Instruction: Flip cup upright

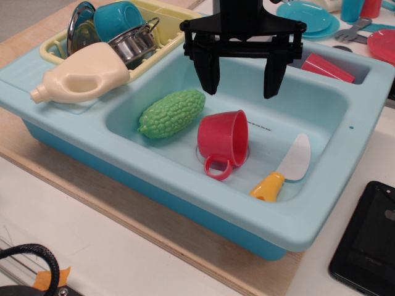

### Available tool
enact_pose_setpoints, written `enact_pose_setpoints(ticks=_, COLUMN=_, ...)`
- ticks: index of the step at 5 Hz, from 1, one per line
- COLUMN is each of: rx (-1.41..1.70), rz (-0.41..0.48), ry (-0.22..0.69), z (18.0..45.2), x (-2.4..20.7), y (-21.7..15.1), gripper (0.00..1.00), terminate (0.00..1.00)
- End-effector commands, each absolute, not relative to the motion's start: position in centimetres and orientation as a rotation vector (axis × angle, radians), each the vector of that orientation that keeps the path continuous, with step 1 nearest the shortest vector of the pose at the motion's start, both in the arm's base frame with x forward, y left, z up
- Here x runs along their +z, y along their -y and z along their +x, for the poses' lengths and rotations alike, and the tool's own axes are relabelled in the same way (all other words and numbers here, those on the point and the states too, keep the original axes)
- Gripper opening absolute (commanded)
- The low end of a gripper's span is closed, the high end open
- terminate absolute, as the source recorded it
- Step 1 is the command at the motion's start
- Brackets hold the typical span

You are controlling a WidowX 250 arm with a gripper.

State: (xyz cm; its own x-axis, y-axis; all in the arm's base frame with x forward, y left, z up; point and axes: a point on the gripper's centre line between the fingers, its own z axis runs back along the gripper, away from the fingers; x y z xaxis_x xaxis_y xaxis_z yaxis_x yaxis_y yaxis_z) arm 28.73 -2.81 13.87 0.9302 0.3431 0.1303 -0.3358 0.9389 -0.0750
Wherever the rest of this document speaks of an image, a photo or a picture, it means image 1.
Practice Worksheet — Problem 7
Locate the toy knife yellow handle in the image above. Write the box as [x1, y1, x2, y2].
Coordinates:
[249, 133, 311, 202]

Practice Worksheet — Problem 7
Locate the small steel pot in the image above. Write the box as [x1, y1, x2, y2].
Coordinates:
[108, 17, 160, 67]

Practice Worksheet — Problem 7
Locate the red tumbler background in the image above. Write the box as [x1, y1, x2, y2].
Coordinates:
[359, 0, 382, 19]

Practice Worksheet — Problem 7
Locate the orange tape piece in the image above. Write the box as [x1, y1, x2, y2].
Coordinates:
[32, 266, 71, 291]

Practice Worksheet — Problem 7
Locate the teal plastic cup in rack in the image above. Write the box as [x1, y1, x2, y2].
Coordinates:
[94, 1, 145, 42]

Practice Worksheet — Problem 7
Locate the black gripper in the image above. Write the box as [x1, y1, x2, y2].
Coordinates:
[180, 1, 307, 99]

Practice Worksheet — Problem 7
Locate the green bumpy bitter melon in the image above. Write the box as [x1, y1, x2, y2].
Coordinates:
[138, 89, 206, 139]

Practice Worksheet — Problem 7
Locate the red tumbler in compartment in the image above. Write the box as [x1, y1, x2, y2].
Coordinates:
[301, 53, 356, 83]

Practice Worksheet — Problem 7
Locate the red plastic plate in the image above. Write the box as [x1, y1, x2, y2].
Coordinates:
[367, 29, 394, 65]

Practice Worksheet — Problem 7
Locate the light blue toy sink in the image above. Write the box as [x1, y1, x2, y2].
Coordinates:
[1, 41, 394, 260]

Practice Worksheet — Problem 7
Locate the teal tumbler background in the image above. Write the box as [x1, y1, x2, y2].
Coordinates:
[340, 0, 365, 22]

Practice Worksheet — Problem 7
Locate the cream plastic detergent bottle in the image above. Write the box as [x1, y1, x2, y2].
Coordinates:
[30, 42, 130, 104]

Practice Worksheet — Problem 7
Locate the steel pot lid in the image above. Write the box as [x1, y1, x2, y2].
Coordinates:
[67, 1, 100, 57]

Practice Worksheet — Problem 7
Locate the black braided cable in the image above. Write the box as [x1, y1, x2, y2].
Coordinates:
[0, 243, 60, 296]

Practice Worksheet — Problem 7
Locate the teal plates stack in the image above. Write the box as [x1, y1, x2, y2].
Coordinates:
[276, 1, 340, 39]

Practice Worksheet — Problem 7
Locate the yellow dish rack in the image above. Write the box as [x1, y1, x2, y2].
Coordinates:
[39, 1, 201, 82]

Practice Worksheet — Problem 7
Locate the black smartphone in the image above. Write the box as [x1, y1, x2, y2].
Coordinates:
[329, 181, 394, 295]

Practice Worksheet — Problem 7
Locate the red plastic cup with handle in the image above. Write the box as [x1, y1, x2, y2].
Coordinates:
[197, 110, 249, 181]

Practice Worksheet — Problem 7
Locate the wooden board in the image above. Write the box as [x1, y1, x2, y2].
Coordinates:
[0, 0, 305, 296]

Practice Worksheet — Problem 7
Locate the grey toy fork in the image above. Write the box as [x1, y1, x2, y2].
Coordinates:
[335, 17, 372, 44]

